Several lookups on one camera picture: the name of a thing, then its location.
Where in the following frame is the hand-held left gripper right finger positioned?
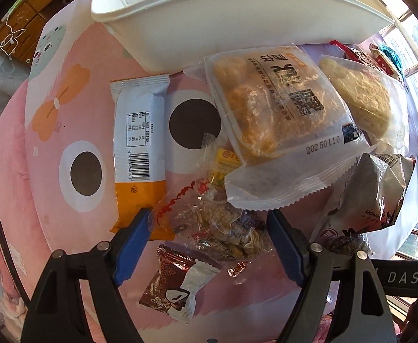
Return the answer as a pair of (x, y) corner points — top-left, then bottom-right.
(266, 209), (397, 343)

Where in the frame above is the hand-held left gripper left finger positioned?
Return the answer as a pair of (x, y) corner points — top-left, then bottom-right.
(21, 207), (152, 343)

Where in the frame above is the clear red print snack packet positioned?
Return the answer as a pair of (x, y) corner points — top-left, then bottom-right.
(148, 180), (267, 279)

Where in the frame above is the clear round biscuit packet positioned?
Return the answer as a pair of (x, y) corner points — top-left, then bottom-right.
(318, 54), (410, 158)

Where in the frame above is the white plastic bin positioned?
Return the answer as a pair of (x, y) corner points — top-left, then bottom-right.
(90, 0), (395, 73)

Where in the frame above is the brown and white snowflake packet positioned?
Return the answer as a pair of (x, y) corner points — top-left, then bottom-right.
(138, 244), (221, 322)

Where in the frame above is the silver and white chip packet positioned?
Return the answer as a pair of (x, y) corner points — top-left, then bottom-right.
(309, 152), (415, 256)

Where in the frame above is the white and orange wafer packet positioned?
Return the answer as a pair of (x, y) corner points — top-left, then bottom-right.
(109, 73), (170, 234)

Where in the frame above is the yellow wrapped candy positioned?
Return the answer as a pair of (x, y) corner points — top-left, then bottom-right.
(200, 132), (245, 186)

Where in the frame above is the large clear pastry packet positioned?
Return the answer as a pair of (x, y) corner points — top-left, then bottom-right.
(204, 45), (378, 211)

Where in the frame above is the cartoon printed blanket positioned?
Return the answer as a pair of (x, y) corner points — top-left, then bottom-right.
(0, 0), (418, 343)

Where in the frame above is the red edged dark cake packet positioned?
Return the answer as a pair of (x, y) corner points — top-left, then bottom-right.
(329, 39), (372, 67)

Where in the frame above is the red and teal snack packet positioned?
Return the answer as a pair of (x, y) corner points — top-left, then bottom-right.
(369, 42), (408, 81)

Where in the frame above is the metal framed window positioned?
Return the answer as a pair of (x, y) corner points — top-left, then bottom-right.
(371, 0), (418, 265)

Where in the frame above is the wooden cabinet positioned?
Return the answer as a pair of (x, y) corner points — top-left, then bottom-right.
(0, 0), (70, 65)

